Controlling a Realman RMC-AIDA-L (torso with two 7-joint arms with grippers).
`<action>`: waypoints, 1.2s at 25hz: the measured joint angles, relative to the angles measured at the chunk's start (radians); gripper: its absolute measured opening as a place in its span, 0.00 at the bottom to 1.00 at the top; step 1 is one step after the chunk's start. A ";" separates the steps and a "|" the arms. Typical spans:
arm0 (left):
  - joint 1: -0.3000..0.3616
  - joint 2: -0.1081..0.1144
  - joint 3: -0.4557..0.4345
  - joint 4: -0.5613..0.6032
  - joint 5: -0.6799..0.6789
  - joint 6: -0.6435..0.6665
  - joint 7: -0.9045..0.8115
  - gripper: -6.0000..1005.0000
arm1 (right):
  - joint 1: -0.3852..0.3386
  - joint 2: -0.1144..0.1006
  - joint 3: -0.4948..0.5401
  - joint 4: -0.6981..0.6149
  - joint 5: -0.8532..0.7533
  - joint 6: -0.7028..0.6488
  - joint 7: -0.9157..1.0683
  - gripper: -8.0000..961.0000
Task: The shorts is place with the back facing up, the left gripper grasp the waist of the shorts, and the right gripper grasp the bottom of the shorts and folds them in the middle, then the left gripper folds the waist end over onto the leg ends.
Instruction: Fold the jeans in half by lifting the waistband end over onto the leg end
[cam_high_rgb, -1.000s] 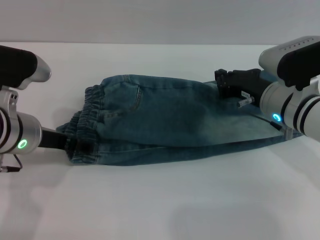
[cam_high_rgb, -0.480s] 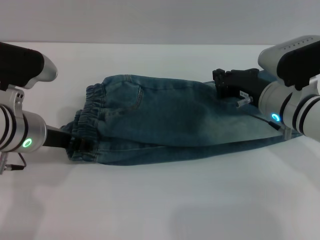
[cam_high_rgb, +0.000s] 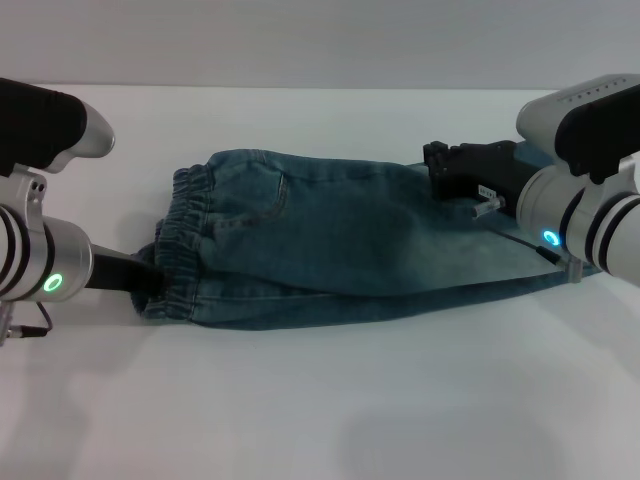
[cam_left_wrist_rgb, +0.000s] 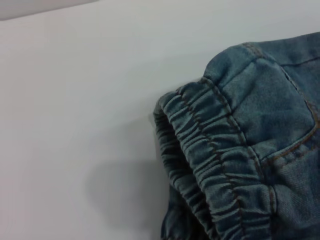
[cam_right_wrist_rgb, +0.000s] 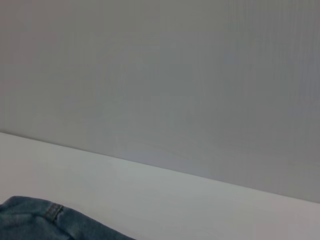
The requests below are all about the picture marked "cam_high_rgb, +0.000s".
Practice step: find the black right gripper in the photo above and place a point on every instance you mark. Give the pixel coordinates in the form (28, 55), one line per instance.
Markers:
(480, 172)

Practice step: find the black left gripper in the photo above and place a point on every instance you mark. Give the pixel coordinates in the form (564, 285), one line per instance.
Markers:
(115, 272)

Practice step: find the blue denim shorts with cartoon print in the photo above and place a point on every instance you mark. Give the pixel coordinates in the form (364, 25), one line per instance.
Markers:
(350, 240)

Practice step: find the right wrist camera black silver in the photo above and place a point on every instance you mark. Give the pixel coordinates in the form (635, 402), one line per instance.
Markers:
(590, 125)

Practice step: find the wrist camera black silver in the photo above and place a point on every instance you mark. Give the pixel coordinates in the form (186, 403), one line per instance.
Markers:
(590, 125)
(40, 125)

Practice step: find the left wrist camera black silver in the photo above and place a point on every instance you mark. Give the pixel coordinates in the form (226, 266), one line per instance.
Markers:
(40, 125)

